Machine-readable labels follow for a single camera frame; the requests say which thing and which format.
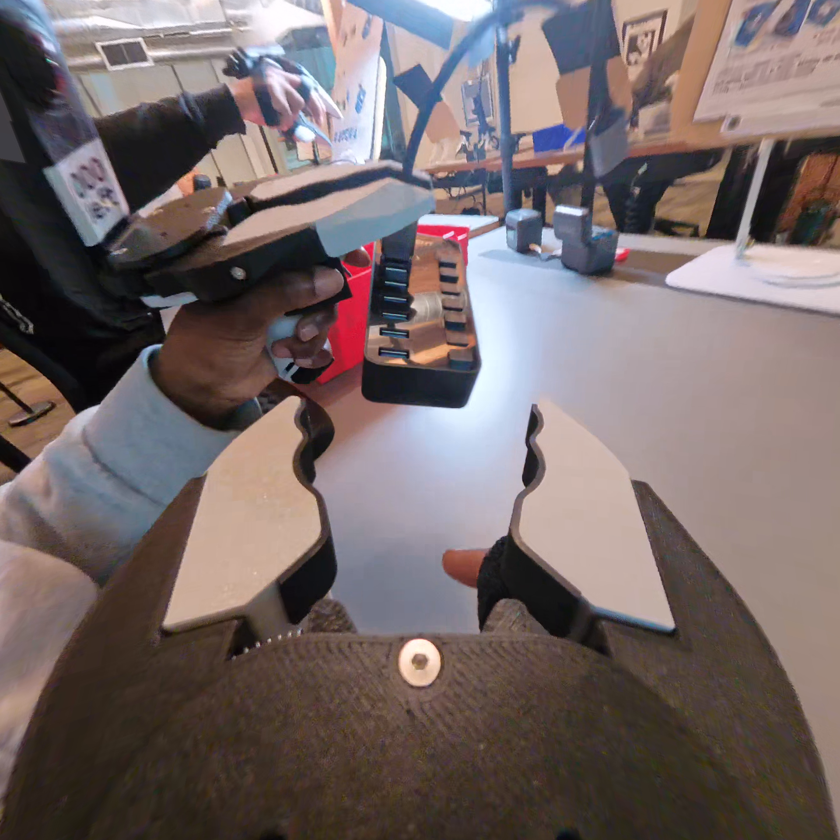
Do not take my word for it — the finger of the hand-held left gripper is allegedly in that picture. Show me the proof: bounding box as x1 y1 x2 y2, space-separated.
222 178 437 259
248 159 431 216

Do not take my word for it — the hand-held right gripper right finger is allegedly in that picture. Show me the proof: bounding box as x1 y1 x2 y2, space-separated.
507 400 678 643

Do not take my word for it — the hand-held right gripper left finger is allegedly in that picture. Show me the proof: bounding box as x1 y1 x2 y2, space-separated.
161 395 338 643

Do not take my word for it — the black usb cable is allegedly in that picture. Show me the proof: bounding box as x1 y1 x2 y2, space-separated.
399 0 575 185

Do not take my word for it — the black usb hub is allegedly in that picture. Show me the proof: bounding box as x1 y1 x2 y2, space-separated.
361 223 483 409

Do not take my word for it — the person's left hand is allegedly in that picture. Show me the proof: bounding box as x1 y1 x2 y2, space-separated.
151 247 372 432

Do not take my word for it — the person's right hand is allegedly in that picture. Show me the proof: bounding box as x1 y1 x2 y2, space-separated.
443 550 488 587

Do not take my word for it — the red plastic bin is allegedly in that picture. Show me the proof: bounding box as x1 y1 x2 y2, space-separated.
320 223 471 386

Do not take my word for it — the small grey box device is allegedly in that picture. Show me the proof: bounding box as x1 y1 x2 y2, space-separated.
505 209 544 255

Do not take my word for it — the blue bin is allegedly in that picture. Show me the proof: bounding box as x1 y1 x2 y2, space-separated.
532 123 586 155

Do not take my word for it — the ceiling air vent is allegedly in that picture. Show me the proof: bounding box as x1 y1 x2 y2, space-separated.
96 37 154 70

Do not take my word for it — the white sheet stand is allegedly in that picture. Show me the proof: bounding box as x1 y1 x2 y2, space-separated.
665 136 840 317

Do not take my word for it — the cardboard backing board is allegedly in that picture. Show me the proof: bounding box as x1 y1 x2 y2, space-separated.
669 0 840 151

